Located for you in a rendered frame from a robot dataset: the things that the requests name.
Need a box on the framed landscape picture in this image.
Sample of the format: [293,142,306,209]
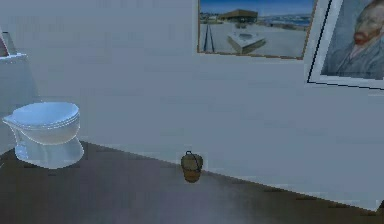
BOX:
[196,0,319,61]

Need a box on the white toilet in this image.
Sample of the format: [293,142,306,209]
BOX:
[0,52,85,170]

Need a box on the framed portrait painting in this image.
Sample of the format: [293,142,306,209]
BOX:
[305,0,384,90]

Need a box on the brown bucket with black handle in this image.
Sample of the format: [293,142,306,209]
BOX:
[180,150,204,184]

